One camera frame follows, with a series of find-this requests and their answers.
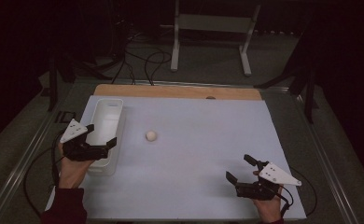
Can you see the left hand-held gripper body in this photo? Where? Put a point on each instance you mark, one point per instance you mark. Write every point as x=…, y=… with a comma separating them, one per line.
x=77, y=151

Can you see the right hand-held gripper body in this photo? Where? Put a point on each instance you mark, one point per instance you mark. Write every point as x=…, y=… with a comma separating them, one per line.
x=254, y=189

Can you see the white plastic bin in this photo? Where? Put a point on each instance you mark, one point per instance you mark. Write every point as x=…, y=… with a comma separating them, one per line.
x=106, y=119

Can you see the white ball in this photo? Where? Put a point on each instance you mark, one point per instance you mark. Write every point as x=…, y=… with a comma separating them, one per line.
x=151, y=135

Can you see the person's left hand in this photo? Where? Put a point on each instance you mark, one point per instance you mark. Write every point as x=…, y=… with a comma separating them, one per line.
x=72, y=174

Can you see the person's right hand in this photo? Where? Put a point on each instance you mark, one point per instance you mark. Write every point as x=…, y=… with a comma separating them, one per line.
x=270, y=210

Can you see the white table sheet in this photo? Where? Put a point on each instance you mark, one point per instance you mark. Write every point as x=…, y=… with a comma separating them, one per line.
x=186, y=174

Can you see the black tripod stand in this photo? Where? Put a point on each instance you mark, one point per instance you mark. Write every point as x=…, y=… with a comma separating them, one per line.
x=52, y=87

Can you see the black floor stand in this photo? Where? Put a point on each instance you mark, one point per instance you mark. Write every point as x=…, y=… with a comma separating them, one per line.
x=309, y=99

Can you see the white metal stand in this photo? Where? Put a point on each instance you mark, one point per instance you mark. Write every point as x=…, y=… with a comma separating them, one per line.
x=214, y=23

